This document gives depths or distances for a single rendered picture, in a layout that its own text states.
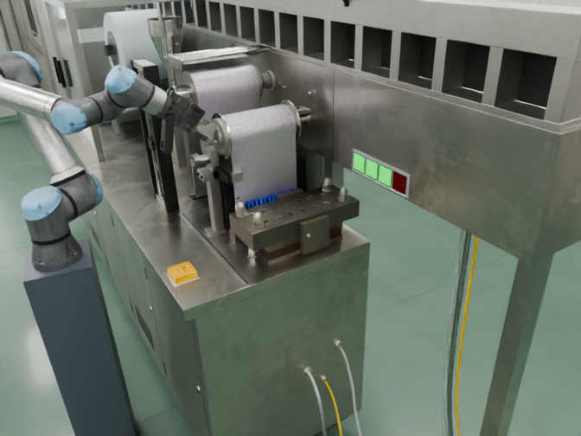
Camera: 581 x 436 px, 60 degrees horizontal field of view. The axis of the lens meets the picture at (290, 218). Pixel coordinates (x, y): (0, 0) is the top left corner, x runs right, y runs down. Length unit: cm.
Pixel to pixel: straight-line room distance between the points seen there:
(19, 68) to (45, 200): 40
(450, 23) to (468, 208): 43
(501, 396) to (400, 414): 72
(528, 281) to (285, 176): 81
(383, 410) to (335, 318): 69
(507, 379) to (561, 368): 111
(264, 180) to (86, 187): 58
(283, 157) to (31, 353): 179
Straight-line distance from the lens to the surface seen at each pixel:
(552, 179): 115
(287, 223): 154
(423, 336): 273
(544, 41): 111
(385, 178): 148
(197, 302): 146
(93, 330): 186
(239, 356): 164
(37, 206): 167
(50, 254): 173
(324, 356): 186
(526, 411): 251
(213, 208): 172
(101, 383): 201
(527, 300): 150
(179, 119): 152
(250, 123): 161
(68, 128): 142
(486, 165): 123
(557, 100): 111
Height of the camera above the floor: 177
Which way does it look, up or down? 28 degrees down
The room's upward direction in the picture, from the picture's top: 2 degrees counter-clockwise
